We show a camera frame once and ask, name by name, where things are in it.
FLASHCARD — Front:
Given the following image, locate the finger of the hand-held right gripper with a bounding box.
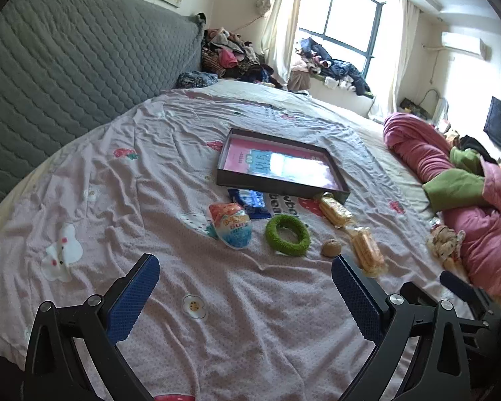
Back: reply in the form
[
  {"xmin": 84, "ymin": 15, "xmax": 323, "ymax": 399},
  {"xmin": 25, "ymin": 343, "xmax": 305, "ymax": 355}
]
[
  {"xmin": 440, "ymin": 271, "xmax": 501, "ymax": 332},
  {"xmin": 401, "ymin": 281, "xmax": 443, "ymax": 307}
]

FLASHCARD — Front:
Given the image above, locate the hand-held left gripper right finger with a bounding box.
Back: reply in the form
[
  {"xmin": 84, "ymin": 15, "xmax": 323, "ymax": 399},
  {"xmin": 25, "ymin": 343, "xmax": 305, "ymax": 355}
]
[{"xmin": 331, "ymin": 254, "xmax": 473, "ymax": 401}]

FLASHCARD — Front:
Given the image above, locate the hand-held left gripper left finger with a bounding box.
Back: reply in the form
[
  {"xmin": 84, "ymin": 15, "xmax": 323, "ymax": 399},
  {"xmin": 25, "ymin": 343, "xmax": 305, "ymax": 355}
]
[{"xmin": 23, "ymin": 253, "xmax": 161, "ymax": 401}]

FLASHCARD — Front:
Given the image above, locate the orange cracker packet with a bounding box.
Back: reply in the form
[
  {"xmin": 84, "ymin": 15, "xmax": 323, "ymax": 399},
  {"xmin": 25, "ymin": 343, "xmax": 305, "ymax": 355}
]
[{"xmin": 346, "ymin": 226, "xmax": 388, "ymax": 278}]

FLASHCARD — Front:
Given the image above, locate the yellow rice cracker packet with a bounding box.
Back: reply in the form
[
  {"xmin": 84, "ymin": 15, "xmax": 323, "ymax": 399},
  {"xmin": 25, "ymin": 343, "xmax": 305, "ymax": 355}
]
[{"xmin": 317, "ymin": 192, "xmax": 355, "ymax": 228}]

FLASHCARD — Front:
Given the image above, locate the green fuzzy ring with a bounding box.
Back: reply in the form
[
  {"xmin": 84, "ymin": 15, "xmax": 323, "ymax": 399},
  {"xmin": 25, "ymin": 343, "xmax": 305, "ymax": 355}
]
[{"xmin": 265, "ymin": 214, "xmax": 312, "ymax": 255}]

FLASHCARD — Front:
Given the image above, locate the egg-shaped candy toy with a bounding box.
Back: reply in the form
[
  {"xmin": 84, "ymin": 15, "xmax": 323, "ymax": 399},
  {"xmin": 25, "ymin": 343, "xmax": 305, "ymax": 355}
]
[{"xmin": 209, "ymin": 203, "xmax": 253, "ymax": 250}]

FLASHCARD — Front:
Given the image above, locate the blue snack packet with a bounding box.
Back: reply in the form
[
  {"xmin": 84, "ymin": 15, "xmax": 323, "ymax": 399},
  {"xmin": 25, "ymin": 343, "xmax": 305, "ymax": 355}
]
[{"xmin": 227, "ymin": 189, "xmax": 273, "ymax": 220}]

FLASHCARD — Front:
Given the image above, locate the dark shallow box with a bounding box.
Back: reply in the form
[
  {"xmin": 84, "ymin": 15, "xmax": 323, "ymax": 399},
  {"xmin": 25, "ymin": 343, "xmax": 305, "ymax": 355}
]
[{"xmin": 216, "ymin": 128, "xmax": 351, "ymax": 205}]

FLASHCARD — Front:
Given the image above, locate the floral cloth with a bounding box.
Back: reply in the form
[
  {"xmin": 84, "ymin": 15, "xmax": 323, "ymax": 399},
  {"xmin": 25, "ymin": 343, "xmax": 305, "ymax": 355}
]
[{"xmin": 427, "ymin": 224, "xmax": 467, "ymax": 270}]

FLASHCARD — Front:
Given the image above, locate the green blanket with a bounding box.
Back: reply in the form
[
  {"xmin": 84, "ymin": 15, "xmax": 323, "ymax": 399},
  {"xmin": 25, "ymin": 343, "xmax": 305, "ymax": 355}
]
[{"xmin": 423, "ymin": 146, "xmax": 491, "ymax": 212}]

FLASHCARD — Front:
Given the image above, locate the pink strawberry print bedsheet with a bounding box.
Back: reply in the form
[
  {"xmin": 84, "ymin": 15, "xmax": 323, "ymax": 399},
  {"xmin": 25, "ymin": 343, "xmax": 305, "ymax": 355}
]
[{"xmin": 0, "ymin": 79, "xmax": 477, "ymax": 401}]

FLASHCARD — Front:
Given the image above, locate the pink quilt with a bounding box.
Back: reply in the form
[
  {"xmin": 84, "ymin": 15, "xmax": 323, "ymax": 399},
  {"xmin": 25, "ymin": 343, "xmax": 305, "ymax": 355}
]
[{"xmin": 383, "ymin": 113, "xmax": 501, "ymax": 297}]

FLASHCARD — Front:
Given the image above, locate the black garment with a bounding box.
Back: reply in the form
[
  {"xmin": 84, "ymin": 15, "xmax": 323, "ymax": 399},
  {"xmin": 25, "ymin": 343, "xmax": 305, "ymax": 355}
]
[{"xmin": 459, "ymin": 135, "xmax": 500, "ymax": 164}]

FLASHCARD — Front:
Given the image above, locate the dark blue patterned cloth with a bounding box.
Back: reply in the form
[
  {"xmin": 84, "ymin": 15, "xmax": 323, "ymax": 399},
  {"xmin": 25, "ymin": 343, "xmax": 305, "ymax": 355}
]
[{"xmin": 176, "ymin": 71, "xmax": 219, "ymax": 90}]

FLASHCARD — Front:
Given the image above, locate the tan fabric bundle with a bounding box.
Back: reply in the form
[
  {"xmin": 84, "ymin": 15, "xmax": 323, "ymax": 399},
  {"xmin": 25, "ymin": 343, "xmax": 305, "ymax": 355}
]
[{"xmin": 287, "ymin": 69, "xmax": 314, "ymax": 93}]

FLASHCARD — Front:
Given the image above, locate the clothes pile on window sill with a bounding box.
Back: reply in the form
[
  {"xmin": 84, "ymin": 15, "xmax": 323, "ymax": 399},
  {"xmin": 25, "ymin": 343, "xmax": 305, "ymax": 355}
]
[{"xmin": 294, "ymin": 37, "xmax": 374, "ymax": 96}]

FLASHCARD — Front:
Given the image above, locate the cream curtain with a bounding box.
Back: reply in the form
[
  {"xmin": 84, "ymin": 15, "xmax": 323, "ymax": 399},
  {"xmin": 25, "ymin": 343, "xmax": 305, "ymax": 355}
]
[
  {"xmin": 261, "ymin": 0, "xmax": 307, "ymax": 88},
  {"xmin": 369, "ymin": 0, "xmax": 420, "ymax": 122}
]

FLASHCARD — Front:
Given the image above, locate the white air conditioner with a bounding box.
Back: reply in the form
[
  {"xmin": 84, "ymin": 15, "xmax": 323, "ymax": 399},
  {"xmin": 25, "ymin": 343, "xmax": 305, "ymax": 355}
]
[{"xmin": 440, "ymin": 31, "xmax": 493, "ymax": 60}]

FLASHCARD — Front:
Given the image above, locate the pile of mixed clothes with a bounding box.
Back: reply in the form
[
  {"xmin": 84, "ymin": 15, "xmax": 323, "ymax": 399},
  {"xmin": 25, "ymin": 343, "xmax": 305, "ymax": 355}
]
[{"xmin": 200, "ymin": 27, "xmax": 287, "ymax": 88}]

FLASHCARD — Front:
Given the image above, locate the dark framed window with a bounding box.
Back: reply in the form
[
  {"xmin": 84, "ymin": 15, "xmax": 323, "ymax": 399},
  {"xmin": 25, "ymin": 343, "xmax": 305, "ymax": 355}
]
[{"xmin": 298, "ymin": 0, "xmax": 387, "ymax": 57}]

